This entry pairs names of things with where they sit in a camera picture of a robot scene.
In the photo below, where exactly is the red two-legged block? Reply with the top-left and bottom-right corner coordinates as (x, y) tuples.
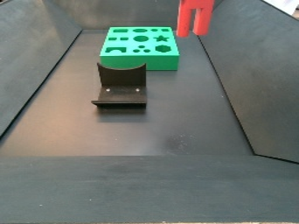
(176, 0), (214, 38)

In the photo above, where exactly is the green shape sorting board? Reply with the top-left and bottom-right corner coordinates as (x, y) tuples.
(98, 26), (180, 70)

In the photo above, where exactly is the black curved holder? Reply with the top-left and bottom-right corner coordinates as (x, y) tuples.
(90, 64), (146, 107)

